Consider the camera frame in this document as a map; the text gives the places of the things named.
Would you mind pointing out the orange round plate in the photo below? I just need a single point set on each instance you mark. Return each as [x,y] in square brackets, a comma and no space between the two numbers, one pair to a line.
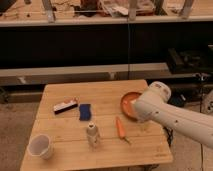
[126,104]

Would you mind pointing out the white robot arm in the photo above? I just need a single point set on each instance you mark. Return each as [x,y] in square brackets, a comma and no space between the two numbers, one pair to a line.
[153,105]

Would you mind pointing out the orange carrot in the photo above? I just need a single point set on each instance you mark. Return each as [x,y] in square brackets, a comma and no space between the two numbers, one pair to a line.
[120,130]

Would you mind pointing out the blue sponge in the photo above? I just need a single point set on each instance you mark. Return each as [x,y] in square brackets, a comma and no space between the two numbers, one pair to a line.
[85,113]

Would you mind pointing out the white plastic cup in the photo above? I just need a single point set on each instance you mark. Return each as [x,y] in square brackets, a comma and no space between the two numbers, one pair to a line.
[40,146]

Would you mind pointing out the black box on floor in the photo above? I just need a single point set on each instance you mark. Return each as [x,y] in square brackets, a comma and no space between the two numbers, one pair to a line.
[190,61]

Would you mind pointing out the long metal shelf bench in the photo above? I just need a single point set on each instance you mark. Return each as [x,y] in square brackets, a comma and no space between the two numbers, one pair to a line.
[27,76]

